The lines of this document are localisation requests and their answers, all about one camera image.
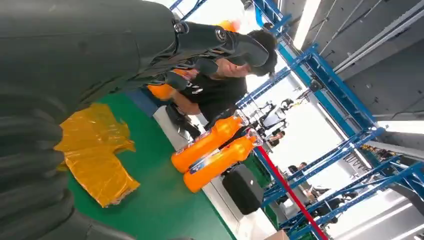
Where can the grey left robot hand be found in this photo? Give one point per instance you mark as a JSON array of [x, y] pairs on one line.
[[82, 49]]

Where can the yellow plastic sheet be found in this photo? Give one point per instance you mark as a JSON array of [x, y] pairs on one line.
[[96, 159]]

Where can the black remote controller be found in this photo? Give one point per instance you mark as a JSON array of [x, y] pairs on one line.
[[180, 122]]

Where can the person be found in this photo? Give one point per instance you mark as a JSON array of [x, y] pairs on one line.
[[299, 175], [276, 138], [215, 92]]

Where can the green table mat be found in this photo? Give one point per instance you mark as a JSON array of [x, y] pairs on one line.
[[159, 192]]

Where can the black carrying case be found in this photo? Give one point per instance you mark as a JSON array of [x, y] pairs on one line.
[[243, 190]]

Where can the green crate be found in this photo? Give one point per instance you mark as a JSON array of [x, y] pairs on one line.
[[260, 172]]

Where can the white table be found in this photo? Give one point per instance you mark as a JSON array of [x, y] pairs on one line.
[[232, 225]]

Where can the red bar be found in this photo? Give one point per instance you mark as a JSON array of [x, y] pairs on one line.
[[279, 175]]

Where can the blue metal rack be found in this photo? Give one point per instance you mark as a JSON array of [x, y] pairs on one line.
[[331, 86]]

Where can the brown cardboard box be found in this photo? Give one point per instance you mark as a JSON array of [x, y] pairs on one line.
[[278, 236]]

